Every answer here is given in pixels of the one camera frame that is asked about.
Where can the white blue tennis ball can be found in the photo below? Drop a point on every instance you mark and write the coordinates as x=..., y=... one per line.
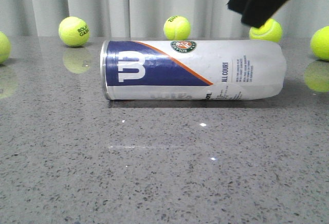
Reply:
x=192, y=70

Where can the Wilson tennis ball right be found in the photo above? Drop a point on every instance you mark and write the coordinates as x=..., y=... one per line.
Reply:
x=270, y=31

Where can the far right tennis ball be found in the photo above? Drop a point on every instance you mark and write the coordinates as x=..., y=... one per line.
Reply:
x=319, y=43

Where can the centre tennis ball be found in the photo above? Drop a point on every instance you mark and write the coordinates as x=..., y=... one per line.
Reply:
x=177, y=28

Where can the Roland Garros tennis ball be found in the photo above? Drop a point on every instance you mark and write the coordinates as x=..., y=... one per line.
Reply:
x=73, y=31

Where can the far left tennis ball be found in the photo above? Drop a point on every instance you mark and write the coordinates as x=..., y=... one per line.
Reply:
x=5, y=47

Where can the grey curtain backdrop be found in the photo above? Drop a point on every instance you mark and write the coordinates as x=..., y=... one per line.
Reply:
x=121, y=18

